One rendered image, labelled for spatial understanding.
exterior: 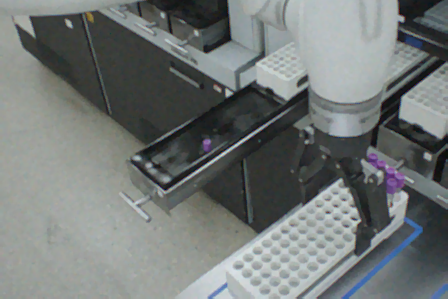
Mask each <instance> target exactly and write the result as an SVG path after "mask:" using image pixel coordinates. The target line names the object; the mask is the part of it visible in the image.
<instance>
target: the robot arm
mask: <svg viewBox="0 0 448 299"><path fill-rule="evenodd" d="M139 1H141V0H0V15H15V16H43V15H60V14H76V13H81V12H92V11H95V10H99V9H106V8H109V7H116V6H119V5H125V4H129V3H132V2H139ZM236 1H237V2H238V4H239V6H240V9H241V11H243V13H244V14H245V15H249V16H251V17H254V18H256V19H257V20H261V21H262V22H265V23H266V24H269V25H270V26H273V27H274V28H276V29H278V30H279V31H284V30H285V31H287V32H288V33H289V34H290V36H291V38H292V39H293V42H294V43H295V47H296V48H297V52H298V54H299V58H300V61H301V63H302V65H303V66H304V67H306V71H307V73H308V76H309V83H308V90H309V118H310V120H311V122H312V124H309V126H306V127H305V128H303V129H302V130H300V131H299V144H298V146H297V151H296V153H295V157H294V159H293V163H292V164H291V172H292V173H293V174H297V175H298V176H299V180H300V182H301V189H300V191H301V194H302V207H304V206H305V205H306V204H308V203H309V202H311V201H312V200H313V199H314V198H316V197H317V196H319V185H320V178H319V177H318V176H315V174H317V173H318V171H320V169H322V168H323V167H325V165H327V168H328V169H330V170H331V171H335V172H336V173H337V174H338V176H340V177H341V178H342V182H343V184H344V185H345V187H347V188H349V191H350V194H351V197H352V199H353V203H354V204H355V206H356V209H357V211H358V215H359V217H360V220H361V221H360V222H359V223H358V224H357V227H356V234H355V249H354V254H355V256H357V257H359V256H361V255H362V254H363V253H364V251H366V250H367V249H369V248H370V247H371V240H373V238H375V236H376V234H379V233H381V232H382V231H383V230H384V229H386V228H387V227H389V225H390V224H391V218H390V213H389V204H388V200H387V191H386V186H385V180H386V177H387V170H386V169H385V168H384V167H380V168H379V169H376V168H375V167H374V166H372V165H371V164H369V159H368V157H367V151H368V148H369V145H370V142H371V137H372V128H373V127H374V126H376V124H377V123H378V119H379V116H380V105H381V99H382V96H383V90H384V81H385V77H386V76H387V74H388V72H389V70H390V68H391V63H392V61H393V55H394V51H395V42H396V38H397V21H398V4H397V0H236ZM315 144H316V147H317V149H318V151H319V153H320V155H319V156H318V158H316V159H315V160H314V161H313V163H312V164H311V165H310V166H309V167H308V168H307V167H306V165H307V163H308V162H309V158H310V156H311V153H312V151H313V147H314V145H315ZM354 175H356V176H354ZM313 176H314V177H313ZM352 176H354V177H353V178H351V177H352ZM350 178H351V179H350Z"/></svg>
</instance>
